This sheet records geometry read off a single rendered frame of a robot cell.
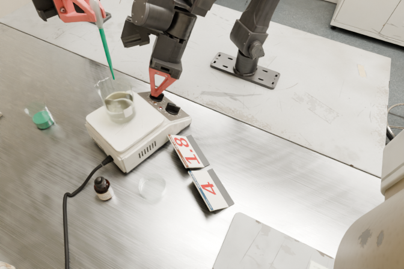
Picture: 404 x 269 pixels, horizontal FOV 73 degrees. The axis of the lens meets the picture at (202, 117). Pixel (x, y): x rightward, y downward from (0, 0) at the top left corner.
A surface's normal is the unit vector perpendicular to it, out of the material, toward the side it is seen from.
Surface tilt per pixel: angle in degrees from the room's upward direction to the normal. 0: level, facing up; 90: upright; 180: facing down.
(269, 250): 0
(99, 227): 0
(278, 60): 0
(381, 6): 90
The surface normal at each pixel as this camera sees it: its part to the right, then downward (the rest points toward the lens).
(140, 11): -0.75, 0.01
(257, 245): 0.06, -0.62
